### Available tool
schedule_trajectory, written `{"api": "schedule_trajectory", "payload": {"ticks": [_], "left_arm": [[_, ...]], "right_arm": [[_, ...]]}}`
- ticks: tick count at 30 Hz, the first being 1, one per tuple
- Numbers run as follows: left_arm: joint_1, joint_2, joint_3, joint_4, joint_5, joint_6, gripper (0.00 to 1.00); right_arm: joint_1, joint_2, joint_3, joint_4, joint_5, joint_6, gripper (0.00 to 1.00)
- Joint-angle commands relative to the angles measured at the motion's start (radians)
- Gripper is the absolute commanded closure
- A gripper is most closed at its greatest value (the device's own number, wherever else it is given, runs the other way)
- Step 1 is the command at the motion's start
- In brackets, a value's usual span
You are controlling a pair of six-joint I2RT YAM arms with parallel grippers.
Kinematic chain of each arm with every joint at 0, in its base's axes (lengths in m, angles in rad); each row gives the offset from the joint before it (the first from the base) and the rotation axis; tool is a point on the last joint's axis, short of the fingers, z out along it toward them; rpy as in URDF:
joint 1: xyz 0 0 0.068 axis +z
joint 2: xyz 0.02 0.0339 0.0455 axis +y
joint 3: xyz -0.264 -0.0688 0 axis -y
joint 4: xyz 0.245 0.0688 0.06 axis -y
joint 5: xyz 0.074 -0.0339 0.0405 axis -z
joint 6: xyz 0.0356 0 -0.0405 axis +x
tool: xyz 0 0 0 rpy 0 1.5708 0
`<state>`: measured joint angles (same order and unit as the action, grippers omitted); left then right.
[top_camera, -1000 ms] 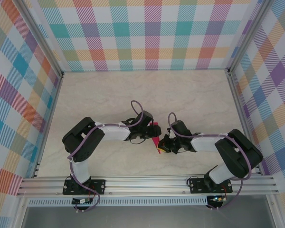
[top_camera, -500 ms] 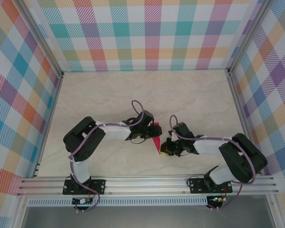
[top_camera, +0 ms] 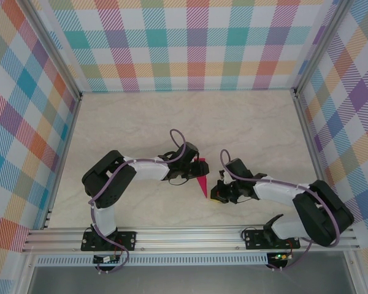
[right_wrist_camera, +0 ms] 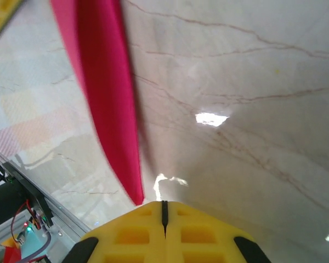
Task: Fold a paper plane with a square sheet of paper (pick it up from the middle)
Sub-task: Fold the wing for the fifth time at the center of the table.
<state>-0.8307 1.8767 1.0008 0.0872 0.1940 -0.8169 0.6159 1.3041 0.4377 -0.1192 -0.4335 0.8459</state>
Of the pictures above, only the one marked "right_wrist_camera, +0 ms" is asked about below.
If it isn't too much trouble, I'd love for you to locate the small circuit board green LED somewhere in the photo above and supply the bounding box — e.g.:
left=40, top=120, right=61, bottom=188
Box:
left=15, top=219, right=49, bottom=247

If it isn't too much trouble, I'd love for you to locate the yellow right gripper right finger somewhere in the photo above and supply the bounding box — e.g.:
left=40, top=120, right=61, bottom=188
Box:
left=164, top=201, right=272, bottom=263

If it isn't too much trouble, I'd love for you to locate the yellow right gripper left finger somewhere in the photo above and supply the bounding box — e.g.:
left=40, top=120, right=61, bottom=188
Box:
left=63, top=201, right=167, bottom=263

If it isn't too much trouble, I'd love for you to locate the thin red wire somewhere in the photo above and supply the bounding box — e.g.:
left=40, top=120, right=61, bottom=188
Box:
left=11, top=199, right=35, bottom=243

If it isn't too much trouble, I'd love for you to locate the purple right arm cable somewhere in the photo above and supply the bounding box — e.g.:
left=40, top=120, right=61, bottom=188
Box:
left=20, top=226, right=53, bottom=261

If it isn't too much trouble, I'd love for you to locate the wide aluminium mounting rail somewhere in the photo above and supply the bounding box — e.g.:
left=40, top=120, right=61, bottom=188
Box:
left=0, top=142, right=93, bottom=243

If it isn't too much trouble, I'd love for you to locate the pink paper sheet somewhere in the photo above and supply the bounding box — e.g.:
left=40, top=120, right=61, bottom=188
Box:
left=49, top=0, right=145, bottom=208

